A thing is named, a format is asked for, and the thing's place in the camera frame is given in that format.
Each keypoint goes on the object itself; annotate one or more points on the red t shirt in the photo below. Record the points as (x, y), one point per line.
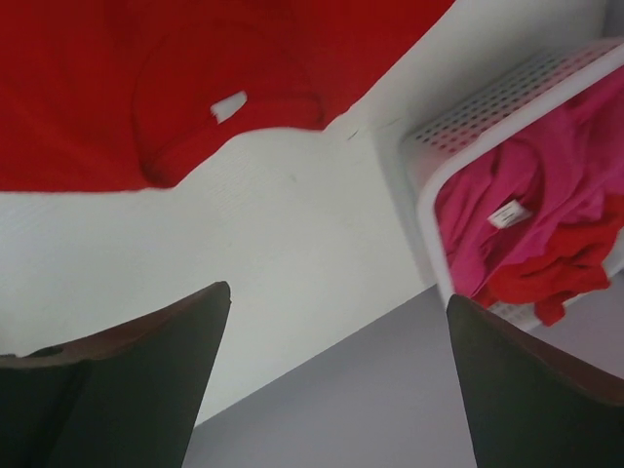
(573, 264)
(107, 96)

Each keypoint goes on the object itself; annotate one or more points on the white perforated plastic basket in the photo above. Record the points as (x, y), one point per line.
(437, 150)

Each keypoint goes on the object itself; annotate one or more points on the pink t shirt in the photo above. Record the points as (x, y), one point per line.
(503, 208)

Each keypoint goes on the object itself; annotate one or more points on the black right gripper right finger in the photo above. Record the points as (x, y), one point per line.
(528, 403)

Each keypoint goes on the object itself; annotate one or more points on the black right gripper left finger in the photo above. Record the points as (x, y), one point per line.
(127, 396)

